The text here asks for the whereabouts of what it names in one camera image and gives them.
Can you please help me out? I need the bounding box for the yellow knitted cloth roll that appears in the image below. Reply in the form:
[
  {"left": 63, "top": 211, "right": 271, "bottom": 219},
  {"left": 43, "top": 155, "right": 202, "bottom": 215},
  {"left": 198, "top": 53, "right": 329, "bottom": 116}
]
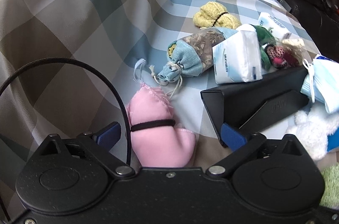
[{"left": 192, "top": 1, "right": 241, "bottom": 29}]

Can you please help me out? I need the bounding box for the white fluffy plush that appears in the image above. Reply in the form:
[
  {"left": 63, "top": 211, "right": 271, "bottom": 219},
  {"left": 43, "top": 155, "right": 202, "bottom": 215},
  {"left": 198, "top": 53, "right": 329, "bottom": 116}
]
[{"left": 286, "top": 102, "right": 338, "bottom": 161}]

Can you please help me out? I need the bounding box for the herb sachet blue cloth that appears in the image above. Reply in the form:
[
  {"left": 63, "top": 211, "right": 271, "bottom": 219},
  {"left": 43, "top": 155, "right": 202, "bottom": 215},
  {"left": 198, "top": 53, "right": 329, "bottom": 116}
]
[{"left": 148, "top": 27, "right": 237, "bottom": 98}]

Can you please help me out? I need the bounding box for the white tissue pack front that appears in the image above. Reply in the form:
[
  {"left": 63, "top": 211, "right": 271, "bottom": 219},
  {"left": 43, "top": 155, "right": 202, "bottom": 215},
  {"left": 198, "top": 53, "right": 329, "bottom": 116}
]
[{"left": 213, "top": 24, "right": 263, "bottom": 85}]

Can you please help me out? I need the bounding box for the white tissue pack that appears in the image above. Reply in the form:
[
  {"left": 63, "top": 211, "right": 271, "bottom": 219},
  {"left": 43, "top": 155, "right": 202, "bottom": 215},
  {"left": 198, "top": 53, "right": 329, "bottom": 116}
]
[
  {"left": 257, "top": 12, "right": 291, "bottom": 40},
  {"left": 213, "top": 24, "right": 263, "bottom": 85}
]

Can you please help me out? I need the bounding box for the light green fuzzy cloth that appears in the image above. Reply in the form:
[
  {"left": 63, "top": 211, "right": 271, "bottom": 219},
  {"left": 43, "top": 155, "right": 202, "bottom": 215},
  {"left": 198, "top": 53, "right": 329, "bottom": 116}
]
[{"left": 320, "top": 163, "right": 339, "bottom": 210}]

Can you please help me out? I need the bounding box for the black rectangular case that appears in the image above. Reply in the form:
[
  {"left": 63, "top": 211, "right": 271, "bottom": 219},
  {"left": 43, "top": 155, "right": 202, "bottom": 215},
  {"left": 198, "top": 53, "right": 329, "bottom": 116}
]
[{"left": 200, "top": 67, "right": 309, "bottom": 149}]

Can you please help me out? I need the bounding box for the checkered cloth cover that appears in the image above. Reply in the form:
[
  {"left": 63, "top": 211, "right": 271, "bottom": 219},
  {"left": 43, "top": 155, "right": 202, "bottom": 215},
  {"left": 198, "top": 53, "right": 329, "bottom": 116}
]
[{"left": 1, "top": 0, "right": 318, "bottom": 219}]

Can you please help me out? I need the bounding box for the black cable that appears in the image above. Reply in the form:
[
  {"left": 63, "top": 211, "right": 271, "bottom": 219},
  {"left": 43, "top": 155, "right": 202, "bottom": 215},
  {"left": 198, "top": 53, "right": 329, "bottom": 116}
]
[{"left": 0, "top": 57, "right": 133, "bottom": 223}]

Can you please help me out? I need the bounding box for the light blue face mask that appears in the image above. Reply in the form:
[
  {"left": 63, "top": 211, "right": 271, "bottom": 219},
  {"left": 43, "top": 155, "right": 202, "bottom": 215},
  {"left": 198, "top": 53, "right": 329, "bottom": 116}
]
[{"left": 300, "top": 55, "right": 339, "bottom": 114}]

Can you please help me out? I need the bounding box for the pink cloth with hairband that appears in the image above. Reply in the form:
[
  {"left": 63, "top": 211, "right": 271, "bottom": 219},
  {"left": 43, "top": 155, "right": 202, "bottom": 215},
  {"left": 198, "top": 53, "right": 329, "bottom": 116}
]
[{"left": 126, "top": 83, "right": 196, "bottom": 168}]

